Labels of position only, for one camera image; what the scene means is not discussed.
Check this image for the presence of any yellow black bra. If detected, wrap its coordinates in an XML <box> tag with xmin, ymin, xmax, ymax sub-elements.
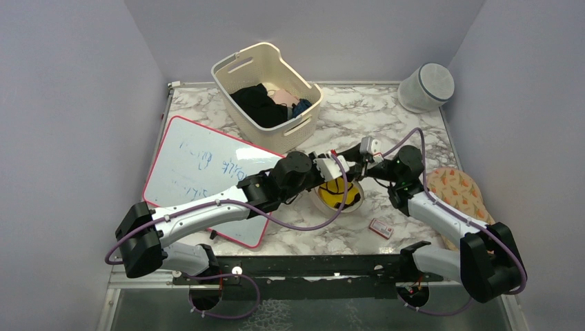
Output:
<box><xmin>317</xmin><ymin>177</ymin><xmax>362</xmax><ymax>209</ymax></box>

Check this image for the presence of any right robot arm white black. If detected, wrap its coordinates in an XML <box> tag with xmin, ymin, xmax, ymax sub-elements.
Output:
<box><xmin>340</xmin><ymin>145</ymin><xmax>527</xmax><ymax>303</ymax></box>

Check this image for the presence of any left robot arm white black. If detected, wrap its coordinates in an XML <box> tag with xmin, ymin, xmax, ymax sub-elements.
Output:
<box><xmin>114</xmin><ymin>152</ymin><xmax>364</xmax><ymax>283</ymax></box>

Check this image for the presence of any cream plastic laundry basket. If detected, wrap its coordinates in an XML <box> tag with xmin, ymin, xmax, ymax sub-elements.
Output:
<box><xmin>211</xmin><ymin>42</ymin><xmax>324</xmax><ymax>153</ymax></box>

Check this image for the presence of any small red white card box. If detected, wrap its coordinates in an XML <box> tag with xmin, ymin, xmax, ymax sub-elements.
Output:
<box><xmin>368</xmin><ymin>219</ymin><xmax>393</xmax><ymax>240</ymax></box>

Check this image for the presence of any blue garment in basket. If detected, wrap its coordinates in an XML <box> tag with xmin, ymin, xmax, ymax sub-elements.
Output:
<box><xmin>291</xmin><ymin>99</ymin><xmax>312</xmax><ymax>118</ymax></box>

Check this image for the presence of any pink garment in basket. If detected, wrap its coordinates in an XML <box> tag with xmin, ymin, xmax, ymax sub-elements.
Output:
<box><xmin>267</xmin><ymin>89</ymin><xmax>299</xmax><ymax>108</ymax></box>

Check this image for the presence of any black garment in basket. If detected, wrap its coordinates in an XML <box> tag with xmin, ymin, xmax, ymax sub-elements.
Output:
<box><xmin>230</xmin><ymin>83</ymin><xmax>293</xmax><ymax>128</ymax></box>

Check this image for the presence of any carrot pattern round cushion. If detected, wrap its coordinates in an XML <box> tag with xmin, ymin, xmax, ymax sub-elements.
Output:
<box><xmin>427</xmin><ymin>168</ymin><xmax>495</xmax><ymax>225</ymax></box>

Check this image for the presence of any red framed whiteboard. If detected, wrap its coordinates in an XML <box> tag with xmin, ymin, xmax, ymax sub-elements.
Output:
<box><xmin>142</xmin><ymin>114</ymin><xmax>286</xmax><ymax>250</ymax></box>

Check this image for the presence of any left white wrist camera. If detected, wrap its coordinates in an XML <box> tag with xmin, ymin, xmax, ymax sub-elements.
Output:
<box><xmin>313</xmin><ymin>152</ymin><xmax>350</xmax><ymax>183</ymax></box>

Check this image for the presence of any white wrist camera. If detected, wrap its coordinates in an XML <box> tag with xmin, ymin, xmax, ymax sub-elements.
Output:
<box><xmin>359</xmin><ymin>137</ymin><xmax>384</xmax><ymax>165</ymax></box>
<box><xmin>313</xmin><ymin>152</ymin><xmax>350</xmax><ymax>183</ymax></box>

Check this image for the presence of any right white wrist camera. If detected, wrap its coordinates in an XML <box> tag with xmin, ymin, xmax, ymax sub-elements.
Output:
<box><xmin>359</xmin><ymin>137</ymin><xmax>384</xmax><ymax>165</ymax></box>

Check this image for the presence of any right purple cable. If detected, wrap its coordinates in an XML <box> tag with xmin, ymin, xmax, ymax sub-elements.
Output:
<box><xmin>379</xmin><ymin>127</ymin><xmax>528</xmax><ymax>317</ymax></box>

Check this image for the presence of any purple cable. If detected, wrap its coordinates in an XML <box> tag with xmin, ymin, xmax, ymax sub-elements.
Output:
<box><xmin>379</xmin><ymin>127</ymin><xmax>528</xmax><ymax>317</ymax></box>
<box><xmin>105</xmin><ymin>150</ymin><xmax>350</xmax><ymax>320</ymax></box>

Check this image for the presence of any black mounting rail base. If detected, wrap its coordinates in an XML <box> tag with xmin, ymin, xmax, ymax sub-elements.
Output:
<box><xmin>172</xmin><ymin>254</ymin><xmax>442</xmax><ymax>301</ymax></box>

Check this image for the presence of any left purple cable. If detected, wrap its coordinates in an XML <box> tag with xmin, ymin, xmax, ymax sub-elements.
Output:
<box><xmin>105</xmin><ymin>150</ymin><xmax>350</xmax><ymax>320</ymax></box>

